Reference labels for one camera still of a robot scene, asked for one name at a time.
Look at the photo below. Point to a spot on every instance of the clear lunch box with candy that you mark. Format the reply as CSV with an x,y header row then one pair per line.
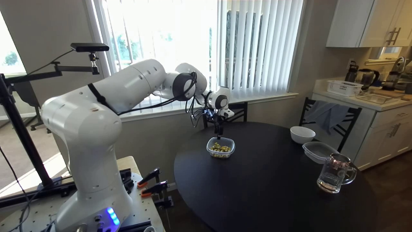
x,y
220,147

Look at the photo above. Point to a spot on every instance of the white vertical blinds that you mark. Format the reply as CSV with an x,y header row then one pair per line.
x,y
258,47

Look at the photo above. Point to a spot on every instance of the white robot base table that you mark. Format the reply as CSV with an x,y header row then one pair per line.
x,y
137,201

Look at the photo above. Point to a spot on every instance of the black coffee maker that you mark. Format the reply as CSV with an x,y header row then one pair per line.
x,y
367,78

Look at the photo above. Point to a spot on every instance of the white upper cabinet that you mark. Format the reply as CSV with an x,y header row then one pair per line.
x,y
365,21

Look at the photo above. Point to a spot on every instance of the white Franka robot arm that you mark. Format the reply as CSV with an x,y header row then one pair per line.
x,y
90,129

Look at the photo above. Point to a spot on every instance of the white plastic basket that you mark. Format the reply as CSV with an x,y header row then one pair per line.
x,y
344,88

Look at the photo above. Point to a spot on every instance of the clear glass mug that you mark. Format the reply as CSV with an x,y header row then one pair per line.
x,y
335,174

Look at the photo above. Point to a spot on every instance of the black camera stand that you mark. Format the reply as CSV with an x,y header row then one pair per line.
x,y
21,133

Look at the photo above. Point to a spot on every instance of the black chair with cloth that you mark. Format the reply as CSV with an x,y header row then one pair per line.
x,y
352,120

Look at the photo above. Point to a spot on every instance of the black orange clamp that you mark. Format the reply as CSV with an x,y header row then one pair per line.
x,y
150,176
155,188

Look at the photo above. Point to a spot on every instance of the grey cloth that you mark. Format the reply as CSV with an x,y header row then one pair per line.
x,y
327,116

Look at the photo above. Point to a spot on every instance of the white bowl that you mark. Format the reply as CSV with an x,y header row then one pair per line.
x,y
302,133

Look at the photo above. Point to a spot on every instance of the black stereo camera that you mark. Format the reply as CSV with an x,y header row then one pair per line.
x,y
90,47

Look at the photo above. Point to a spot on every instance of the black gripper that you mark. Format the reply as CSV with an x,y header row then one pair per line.
x,y
219,118

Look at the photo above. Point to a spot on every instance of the white kitchen counter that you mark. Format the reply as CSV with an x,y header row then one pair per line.
x,y
381,129

